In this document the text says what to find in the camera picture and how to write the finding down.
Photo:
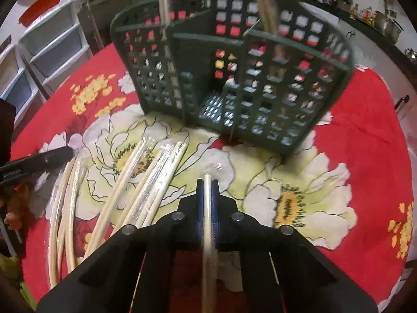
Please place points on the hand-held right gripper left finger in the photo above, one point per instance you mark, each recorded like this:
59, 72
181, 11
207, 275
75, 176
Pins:
199, 212

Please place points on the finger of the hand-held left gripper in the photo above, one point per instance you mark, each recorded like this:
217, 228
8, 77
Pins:
39, 163

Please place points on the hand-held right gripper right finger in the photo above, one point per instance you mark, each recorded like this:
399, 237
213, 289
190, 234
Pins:
215, 212

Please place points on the green plastic utensil basket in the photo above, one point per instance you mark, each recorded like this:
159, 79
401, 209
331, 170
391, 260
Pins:
186, 97

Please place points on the brown wooden chopsticks bundle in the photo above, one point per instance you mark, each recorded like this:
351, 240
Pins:
264, 0

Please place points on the person's left hand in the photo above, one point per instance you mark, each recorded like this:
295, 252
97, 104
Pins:
13, 216

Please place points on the white plastic drawer unit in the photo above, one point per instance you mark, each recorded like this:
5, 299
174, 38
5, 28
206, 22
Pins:
16, 84
55, 39

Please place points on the red plastic basin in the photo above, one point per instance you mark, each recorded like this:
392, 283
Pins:
39, 9

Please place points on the metal storage shelf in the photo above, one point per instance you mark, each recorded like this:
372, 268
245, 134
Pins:
101, 22

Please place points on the red floral tablecloth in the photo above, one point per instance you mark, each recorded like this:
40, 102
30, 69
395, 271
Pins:
358, 137

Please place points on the white flat-door base cabinets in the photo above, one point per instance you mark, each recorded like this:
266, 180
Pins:
374, 58

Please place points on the black kitchen countertop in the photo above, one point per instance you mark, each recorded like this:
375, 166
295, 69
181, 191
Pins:
368, 29

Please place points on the steel kettle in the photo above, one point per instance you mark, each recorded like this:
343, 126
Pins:
411, 53

